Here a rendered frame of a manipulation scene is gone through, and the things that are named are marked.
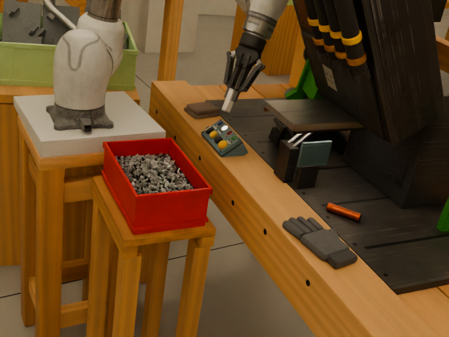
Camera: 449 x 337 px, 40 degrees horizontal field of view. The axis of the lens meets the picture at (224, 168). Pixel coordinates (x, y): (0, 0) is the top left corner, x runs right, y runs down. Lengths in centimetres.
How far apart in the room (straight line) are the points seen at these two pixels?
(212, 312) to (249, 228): 100
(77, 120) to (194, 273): 58
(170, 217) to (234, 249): 143
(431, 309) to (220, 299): 140
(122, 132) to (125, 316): 56
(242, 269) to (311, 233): 143
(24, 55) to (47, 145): 71
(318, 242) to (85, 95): 84
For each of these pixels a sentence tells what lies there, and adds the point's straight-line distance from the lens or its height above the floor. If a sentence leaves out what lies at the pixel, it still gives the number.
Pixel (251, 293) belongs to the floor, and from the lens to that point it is 279.
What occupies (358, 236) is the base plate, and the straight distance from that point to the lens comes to 161.
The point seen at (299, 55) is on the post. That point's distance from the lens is 257.
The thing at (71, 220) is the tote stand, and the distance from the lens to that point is 272.
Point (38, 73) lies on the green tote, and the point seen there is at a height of 84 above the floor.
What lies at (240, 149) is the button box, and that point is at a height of 92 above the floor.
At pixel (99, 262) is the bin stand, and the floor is 52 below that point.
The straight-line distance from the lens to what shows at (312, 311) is 149.
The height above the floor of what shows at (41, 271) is 44.
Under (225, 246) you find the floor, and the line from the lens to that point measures 305.
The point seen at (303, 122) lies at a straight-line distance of 159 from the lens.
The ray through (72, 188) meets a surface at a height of 73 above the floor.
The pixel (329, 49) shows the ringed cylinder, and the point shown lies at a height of 133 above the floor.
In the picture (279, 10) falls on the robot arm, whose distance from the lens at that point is 184.
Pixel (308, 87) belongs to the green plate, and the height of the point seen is 113.
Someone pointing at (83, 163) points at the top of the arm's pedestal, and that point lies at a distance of 191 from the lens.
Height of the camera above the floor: 172
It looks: 27 degrees down
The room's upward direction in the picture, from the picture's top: 9 degrees clockwise
